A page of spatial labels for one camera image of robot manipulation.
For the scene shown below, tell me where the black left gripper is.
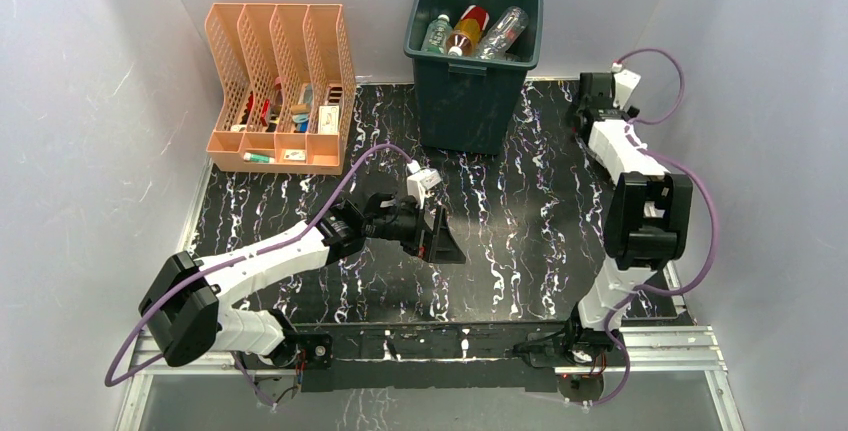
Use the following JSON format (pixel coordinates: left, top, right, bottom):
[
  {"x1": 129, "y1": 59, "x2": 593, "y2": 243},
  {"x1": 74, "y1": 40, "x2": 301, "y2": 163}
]
[{"x1": 364, "y1": 196, "x2": 466, "y2": 265}]

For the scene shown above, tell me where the clear bottle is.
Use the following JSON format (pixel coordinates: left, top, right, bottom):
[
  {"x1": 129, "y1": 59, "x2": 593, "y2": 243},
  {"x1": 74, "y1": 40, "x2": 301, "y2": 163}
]
[{"x1": 473, "y1": 6, "x2": 529, "y2": 60}]

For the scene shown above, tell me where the gold red label bottle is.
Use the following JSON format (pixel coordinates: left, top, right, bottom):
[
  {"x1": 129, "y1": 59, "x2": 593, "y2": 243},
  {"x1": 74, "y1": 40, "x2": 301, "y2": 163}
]
[{"x1": 446, "y1": 5, "x2": 490, "y2": 57}]

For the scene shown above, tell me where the green tea bottle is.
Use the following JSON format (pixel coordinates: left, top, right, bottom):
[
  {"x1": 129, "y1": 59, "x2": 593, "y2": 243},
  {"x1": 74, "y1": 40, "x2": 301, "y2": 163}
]
[{"x1": 420, "y1": 14, "x2": 453, "y2": 55}]

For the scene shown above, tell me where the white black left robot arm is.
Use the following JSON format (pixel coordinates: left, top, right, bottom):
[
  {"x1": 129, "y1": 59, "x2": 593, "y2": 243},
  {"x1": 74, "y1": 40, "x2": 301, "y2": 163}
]
[{"x1": 139, "y1": 193, "x2": 466, "y2": 369}]

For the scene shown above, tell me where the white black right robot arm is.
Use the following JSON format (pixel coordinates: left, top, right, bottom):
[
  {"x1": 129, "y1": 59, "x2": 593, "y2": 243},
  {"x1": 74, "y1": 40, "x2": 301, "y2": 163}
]
[{"x1": 512, "y1": 69, "x2": 694, "y2": 367}]

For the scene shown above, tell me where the dark green plastic bin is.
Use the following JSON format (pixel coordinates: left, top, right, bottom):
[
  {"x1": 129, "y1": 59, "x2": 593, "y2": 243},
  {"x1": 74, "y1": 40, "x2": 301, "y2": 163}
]
[{"x1": 404, "y1": 0, "x2": 544, "y2": 155}]

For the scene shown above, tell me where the small white card box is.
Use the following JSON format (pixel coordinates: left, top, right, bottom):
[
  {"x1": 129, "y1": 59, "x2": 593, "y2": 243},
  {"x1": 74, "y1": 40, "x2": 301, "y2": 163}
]
[{"x1": 282, "y1": 149, "x2": 307, "y2": 162}]

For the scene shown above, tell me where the orange plastic file organizer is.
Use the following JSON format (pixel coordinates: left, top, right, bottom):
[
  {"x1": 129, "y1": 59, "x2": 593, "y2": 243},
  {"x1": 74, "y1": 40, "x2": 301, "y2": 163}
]
[{"x1": 205, "y1": 3, "x2": 356, "y2": 175}]

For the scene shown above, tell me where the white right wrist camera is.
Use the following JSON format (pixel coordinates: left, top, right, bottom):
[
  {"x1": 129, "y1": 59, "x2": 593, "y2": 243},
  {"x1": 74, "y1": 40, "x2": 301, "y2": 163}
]
[{"x1": 611, "y1": 62, "x2": 641, "y2": 110}]

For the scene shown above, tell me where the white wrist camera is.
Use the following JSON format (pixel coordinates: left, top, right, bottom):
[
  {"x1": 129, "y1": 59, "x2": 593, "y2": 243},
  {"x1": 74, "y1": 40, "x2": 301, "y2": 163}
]
[
  {"x1": 406, "y1": 160, "x2": 442, "y2": 209},
  {"x1": 611, "y1": 62, "x2": 641, "y2": 110}
]

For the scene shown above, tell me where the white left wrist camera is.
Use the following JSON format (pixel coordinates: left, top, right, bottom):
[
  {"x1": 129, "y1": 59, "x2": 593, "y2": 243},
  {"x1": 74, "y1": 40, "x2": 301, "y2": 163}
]
[{"x1": 406, "y1": 160, "x2": 442, "y2": 209}]

